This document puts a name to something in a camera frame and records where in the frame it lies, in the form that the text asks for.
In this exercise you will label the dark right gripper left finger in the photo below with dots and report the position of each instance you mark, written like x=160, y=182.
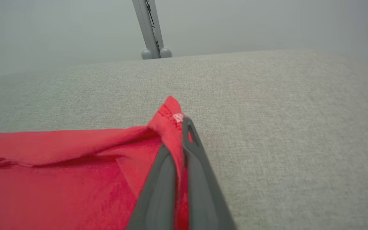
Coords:
x=158, y=191

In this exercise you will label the grey rounded post foot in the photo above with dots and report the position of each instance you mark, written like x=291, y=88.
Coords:
x=166, y=53
x=146, y=54

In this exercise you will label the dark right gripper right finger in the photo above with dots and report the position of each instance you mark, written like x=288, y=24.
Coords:
x=203, y=191

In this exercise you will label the grey vertical partition post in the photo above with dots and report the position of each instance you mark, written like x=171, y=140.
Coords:
x=147, y=25

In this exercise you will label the red shirt with white sleeves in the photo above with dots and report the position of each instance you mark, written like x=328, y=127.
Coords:
x=59, y=191

